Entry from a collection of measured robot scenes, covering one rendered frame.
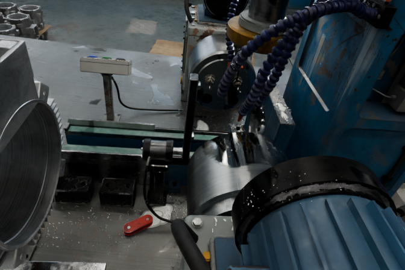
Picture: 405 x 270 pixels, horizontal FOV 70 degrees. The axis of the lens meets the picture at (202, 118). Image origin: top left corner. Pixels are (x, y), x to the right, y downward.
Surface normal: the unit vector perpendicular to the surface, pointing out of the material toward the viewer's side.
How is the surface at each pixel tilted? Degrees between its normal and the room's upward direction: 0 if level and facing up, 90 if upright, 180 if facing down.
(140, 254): 0
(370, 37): 90
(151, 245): 0
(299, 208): 31
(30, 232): 24
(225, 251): 0
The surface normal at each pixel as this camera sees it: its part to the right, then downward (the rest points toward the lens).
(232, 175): -0.24, -0.77
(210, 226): 0.11, -0.80
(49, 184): 0.12, -0.41
